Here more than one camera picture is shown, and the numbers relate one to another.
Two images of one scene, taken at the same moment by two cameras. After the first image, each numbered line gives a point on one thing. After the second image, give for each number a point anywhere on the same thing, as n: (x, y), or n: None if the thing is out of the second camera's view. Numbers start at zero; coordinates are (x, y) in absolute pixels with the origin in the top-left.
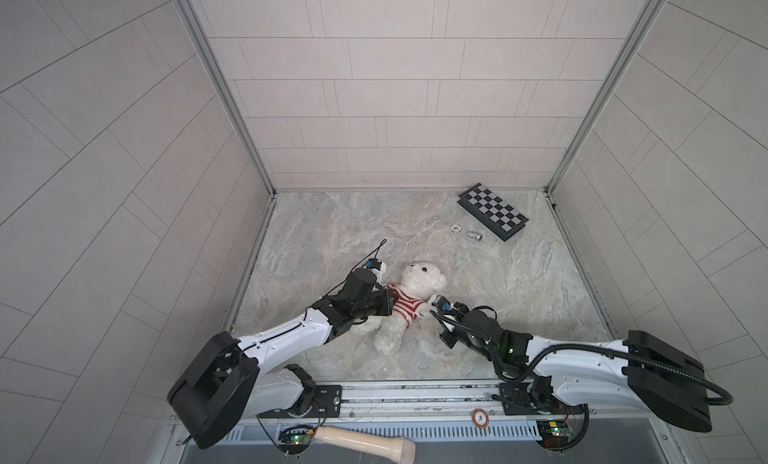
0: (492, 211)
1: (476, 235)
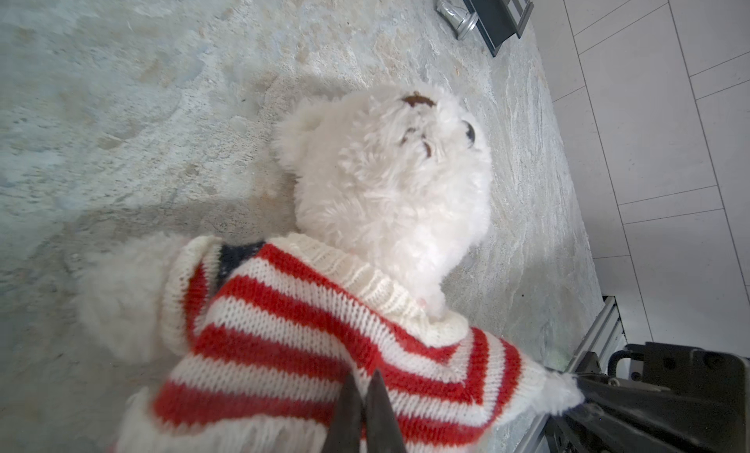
0: (502, 11)
1: (462, 20)
